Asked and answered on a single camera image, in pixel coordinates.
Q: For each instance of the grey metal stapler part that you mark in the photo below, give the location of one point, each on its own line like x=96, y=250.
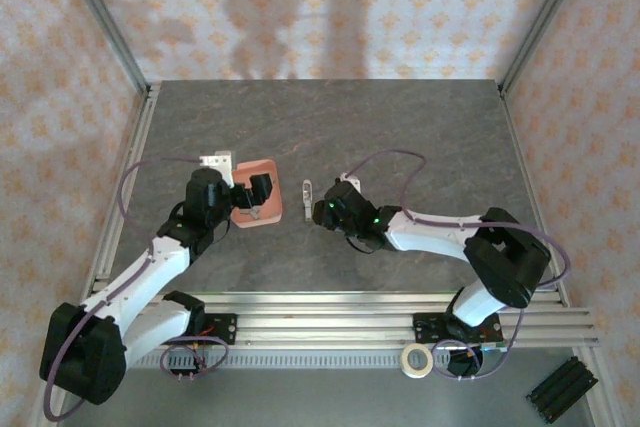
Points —
x=307, y=199

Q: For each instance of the pink plastic tray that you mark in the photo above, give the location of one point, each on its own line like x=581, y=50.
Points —
x=272, y=217

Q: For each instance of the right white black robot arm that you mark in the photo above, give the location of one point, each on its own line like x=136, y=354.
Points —
x=430, y=237

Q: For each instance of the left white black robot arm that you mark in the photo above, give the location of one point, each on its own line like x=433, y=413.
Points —
x=160, y=267

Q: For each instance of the white tape roll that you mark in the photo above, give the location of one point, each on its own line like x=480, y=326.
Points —
x=405, y=361

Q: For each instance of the black extrusion piece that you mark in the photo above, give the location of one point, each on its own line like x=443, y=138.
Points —
x=562, y=392

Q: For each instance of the left aluminium side rail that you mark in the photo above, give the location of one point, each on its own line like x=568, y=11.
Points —
x=135, y=157

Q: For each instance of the aluminium side rail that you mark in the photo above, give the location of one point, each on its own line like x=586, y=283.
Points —
x=135, y=157
x=530, y=187

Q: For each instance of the aluminium mounting rail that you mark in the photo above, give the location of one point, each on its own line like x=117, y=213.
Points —
x=320, y=322

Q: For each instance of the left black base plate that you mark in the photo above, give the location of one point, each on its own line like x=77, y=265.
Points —
x=222, y=329

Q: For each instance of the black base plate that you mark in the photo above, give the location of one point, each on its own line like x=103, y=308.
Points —
x=222, y=329
x=425, y=329

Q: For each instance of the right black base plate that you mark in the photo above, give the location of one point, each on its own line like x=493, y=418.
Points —
x=425, y=329

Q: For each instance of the right aluminium side rail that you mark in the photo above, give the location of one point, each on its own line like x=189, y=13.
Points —
x=530, y=187

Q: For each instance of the left aluminium frame post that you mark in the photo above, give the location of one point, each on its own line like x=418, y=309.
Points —
x=100, y=17

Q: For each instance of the aluminium frame post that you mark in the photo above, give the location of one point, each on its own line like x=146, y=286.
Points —
x=545, y=17
x=100, y=17

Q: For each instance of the right aluminium frame post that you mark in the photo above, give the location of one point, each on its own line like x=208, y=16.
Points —
x=545, y=17

